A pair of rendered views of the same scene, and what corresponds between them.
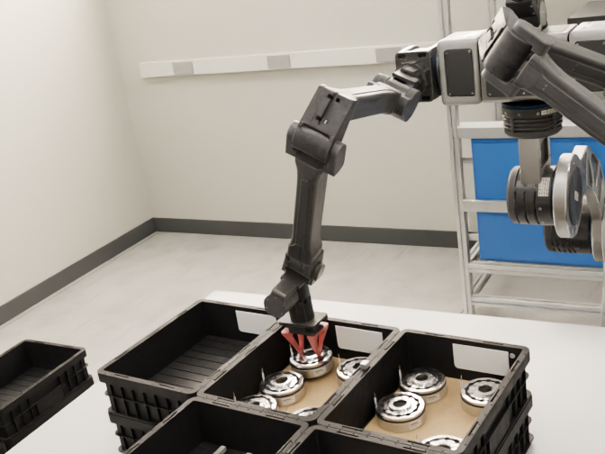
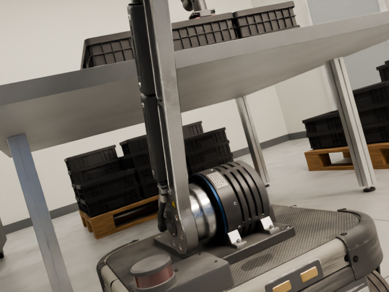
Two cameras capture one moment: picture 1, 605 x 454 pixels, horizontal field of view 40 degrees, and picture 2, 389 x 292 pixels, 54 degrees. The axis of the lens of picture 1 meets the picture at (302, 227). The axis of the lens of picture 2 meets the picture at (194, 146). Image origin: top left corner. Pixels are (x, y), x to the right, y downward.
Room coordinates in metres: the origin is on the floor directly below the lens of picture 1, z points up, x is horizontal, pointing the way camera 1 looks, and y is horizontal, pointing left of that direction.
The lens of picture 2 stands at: (2.54, -1.38, 0.51)
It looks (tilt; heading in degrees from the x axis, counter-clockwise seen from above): 2 degrees down; 126
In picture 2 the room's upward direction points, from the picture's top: 16 degrees counter-clockwise
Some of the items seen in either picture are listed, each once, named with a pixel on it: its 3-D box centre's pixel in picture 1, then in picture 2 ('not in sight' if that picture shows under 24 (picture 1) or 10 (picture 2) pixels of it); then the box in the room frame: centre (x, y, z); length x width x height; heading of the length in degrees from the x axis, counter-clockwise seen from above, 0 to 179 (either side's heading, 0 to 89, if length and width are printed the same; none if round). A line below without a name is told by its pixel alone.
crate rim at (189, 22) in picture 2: (302, 364); (185, 37); (1.61, 0.05, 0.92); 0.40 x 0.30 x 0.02; 145
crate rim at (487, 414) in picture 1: (428, 388); (118, 50); (1.44, -0.20, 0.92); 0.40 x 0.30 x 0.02; 145
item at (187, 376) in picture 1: (202, 363); (248, 36); (1.78, 0.29, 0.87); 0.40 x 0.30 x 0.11; 145
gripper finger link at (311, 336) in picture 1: (311, 337); not in sight; (1.72, 0.02, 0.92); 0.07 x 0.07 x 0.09; 55
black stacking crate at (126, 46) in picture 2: (429, 410); (122, 62); (1.44, -0.20, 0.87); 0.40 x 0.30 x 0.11; 145
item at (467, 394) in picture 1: (485, 391); not in sight; (1.48, -0.33, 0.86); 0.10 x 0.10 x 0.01
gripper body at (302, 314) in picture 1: (301, 310); (200, 8); (1.73, 0.03, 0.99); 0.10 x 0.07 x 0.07; 55
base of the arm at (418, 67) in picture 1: (410, 79); not in sight; (1.90, -0.30, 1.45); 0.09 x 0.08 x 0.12; 59
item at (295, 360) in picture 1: (311, 356); not in sight; (1.73, 0.03, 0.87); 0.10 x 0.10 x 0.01
